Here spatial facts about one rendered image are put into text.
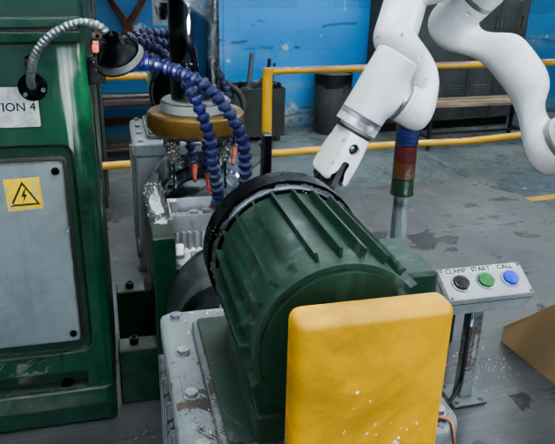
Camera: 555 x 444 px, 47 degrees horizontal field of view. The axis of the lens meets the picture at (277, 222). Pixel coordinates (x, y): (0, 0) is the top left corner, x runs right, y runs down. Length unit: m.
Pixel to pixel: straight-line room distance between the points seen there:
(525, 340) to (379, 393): 1.00
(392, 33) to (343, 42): 5.54
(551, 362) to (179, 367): 0.90
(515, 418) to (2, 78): 1.07
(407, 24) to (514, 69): 0.33
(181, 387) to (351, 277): 0.26
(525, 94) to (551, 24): 6.71
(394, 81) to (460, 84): 5.88
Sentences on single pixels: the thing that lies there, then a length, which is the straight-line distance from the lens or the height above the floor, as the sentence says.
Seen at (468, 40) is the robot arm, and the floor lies 1.44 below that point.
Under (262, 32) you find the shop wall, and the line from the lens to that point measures 6.53.
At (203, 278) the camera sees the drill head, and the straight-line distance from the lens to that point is 0.99.
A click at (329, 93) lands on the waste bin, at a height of 0.42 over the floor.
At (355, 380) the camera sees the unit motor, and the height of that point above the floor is 1.29.
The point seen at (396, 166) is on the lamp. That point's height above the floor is 1.11.
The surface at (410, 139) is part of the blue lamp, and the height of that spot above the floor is 1.18.
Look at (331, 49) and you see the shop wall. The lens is 6.81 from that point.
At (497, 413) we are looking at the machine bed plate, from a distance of 1.35.
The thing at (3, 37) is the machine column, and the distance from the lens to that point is 1.02.
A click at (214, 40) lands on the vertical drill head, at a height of 1.46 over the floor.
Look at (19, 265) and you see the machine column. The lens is 1.11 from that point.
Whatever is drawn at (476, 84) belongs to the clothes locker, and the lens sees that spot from 7.20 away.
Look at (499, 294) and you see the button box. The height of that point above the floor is 1.05.
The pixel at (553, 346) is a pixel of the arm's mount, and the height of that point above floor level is 0.88.
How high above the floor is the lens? 1.59
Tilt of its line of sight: 22 degrees down
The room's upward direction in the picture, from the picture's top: 1 degrees clockwise
